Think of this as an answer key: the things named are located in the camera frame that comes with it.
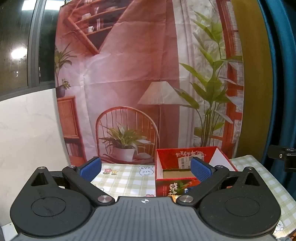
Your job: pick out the dark glass window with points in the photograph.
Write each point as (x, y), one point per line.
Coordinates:
(16, 41)

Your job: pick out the blue curtain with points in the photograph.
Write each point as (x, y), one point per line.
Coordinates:
(283, 69)

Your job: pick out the green checked bunny tablecloth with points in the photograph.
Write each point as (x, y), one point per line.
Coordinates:
(126, 179)

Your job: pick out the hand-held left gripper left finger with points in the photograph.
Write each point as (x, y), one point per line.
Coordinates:
(90, 170)

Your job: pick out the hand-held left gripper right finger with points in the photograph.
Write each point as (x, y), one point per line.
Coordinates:
(200, 170)

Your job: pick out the red cardboard box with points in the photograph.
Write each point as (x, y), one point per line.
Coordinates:
(170, 163)

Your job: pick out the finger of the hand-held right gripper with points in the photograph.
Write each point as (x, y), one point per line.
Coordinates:
(288, 157)

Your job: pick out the printed room scene backdrop cloth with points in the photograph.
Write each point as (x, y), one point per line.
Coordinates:
(138, 69)

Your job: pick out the olive yellow curtain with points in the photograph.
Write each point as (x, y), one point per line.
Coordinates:
(253, 81)

